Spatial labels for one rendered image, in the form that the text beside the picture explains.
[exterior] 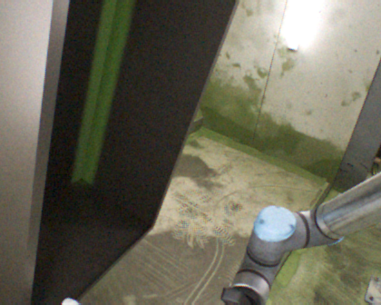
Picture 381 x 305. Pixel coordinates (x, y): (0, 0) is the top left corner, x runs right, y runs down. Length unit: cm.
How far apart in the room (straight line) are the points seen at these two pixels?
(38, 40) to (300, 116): 233
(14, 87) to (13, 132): 7
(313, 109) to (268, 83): 35
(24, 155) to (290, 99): 226
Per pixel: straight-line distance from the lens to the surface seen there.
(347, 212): 85
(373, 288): 216
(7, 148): 62
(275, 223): 88
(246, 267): 95
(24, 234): 70
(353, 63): 253
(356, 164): 270
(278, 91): 269
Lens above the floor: 137
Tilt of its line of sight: 29 degrees down
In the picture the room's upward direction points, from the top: 9 degrees clockwise
